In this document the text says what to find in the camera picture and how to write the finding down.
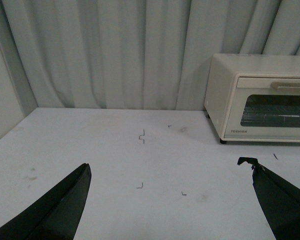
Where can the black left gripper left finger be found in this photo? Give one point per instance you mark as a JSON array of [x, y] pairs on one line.
[[57, 214]]

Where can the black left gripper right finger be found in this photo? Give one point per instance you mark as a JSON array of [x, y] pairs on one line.
[[278, 199]]

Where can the cream Toshiba toaster oven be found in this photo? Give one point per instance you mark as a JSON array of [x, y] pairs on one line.
[[254, 98]]

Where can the grey pleated curtain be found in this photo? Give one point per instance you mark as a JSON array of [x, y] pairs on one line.
[[134, 54]]

